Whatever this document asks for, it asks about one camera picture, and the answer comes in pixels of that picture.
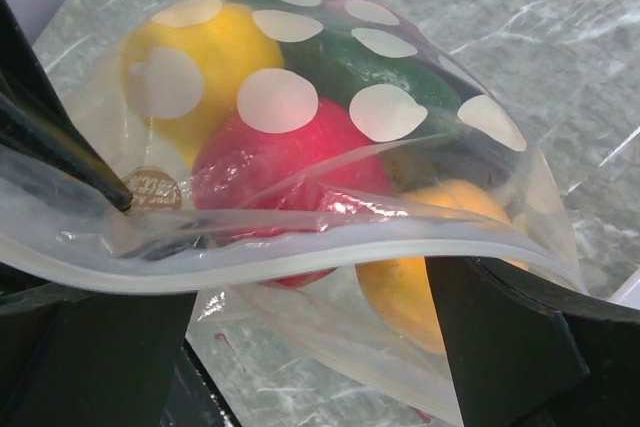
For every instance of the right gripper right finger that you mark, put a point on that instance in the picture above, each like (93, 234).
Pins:
(524, 351)

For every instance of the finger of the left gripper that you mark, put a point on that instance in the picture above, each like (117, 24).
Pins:
(34, 122)

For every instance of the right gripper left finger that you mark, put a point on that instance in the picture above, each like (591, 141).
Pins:
(71, 357)

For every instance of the yellow fake lemon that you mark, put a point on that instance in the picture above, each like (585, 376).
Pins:
(182, 68)

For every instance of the polka dot zip bag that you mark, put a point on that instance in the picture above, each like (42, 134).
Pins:
(352, 288)

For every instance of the red fake apple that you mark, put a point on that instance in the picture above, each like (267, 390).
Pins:
(241, 167)

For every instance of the green fake vegetable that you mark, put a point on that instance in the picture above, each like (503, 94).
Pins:
(340, 67)

